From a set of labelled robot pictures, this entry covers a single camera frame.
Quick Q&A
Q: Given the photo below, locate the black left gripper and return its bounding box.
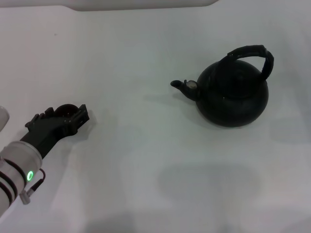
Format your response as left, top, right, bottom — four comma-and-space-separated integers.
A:
19, 103, 90, 158

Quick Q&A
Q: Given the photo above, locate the dark brown teacup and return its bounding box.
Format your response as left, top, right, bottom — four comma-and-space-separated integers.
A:
55, 103, 82, 119

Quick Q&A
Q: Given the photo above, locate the black round teapot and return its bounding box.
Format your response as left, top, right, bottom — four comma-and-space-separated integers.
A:
171, 45, 275, 129

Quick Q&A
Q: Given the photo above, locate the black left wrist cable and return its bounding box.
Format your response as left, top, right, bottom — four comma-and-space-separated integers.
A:
21, 168, 47, 205

